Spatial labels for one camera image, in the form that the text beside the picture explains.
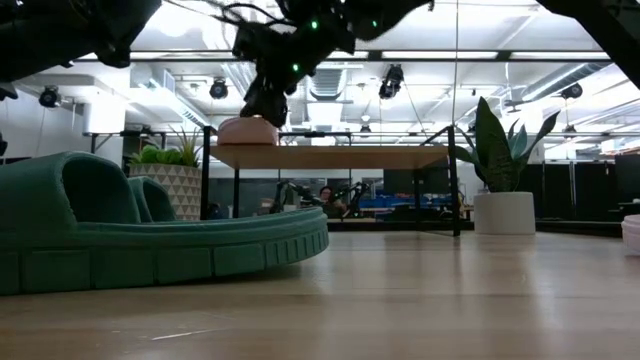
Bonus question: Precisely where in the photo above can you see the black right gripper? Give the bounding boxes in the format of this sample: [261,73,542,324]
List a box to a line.
[233,9,356,129]

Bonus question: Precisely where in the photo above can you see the pink rubber slide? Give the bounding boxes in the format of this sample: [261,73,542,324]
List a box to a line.
[217,115,280,147]
[621,214,640,255]

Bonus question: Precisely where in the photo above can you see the green rubber slide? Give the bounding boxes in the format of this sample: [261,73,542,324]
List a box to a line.
[128,176,177,224]
[0,151,330,297]

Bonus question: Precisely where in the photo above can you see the wooden shelf with black legs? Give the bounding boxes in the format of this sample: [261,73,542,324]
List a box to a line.
[199,124,462,239]

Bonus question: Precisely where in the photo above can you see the black hanging spotlight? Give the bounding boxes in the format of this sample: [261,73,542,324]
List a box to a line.
[209,77,230,101]
[38,84,62,109]
[559,82,584,101]

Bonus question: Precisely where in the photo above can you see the person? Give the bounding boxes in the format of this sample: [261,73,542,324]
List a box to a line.
[318,185,347,217]

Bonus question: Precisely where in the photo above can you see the succulent in triangle-patterned pot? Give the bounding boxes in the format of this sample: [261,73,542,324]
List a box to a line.
[128,127,204,223]

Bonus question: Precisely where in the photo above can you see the black crossbar with light strips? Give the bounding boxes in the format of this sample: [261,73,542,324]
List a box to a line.
[74,48,611,64]

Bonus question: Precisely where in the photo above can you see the snake plant in white pot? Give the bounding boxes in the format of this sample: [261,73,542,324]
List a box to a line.
[454,96,561,236]

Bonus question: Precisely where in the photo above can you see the black room divider panels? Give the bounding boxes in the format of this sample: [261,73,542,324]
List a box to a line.
[532,154,640,224]

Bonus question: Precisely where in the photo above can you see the black overhead camera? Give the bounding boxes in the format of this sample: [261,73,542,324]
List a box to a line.
[378,63,405,101]

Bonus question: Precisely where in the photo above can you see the black table rig frame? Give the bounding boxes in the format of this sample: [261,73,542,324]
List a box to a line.
[327,219,624,239]

